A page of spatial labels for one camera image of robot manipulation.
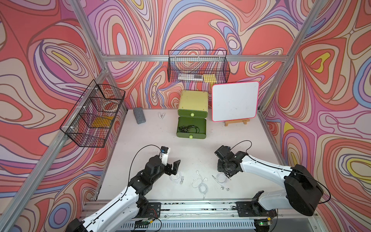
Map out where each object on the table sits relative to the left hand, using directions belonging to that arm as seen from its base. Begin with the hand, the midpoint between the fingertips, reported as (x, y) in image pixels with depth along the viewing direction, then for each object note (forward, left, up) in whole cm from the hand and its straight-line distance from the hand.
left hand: (174, 159), depth 80 cm
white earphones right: (-7, -28, -11) cm, 31 cm away
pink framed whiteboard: (+42, -42, +7) cm, 59 cm away
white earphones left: (-7, -1, -11) cm, 13 cm away
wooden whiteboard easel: (+34, -47, -6) cm, 58 cm away
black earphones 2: (+26, -12, -2) cm, 28 cm away
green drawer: (+27, -16, 0) cm, 31 cm away
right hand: (-3, -29, -10) cm, 31 cm away
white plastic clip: (+40, +14, -8) cm, 43 cm away
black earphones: (+22, -6, -2) cm, 23 cm away
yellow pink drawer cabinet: (+30, -11, +12) cm, 34 cm away
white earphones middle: (-12, -16, -12) cm, 23 cm away
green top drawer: (+27, -11, +9) cm, 31 cm away
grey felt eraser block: (+42, +31, -9) cm, 54 cm away
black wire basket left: (+11, +44, +18) cm, 49 cm away
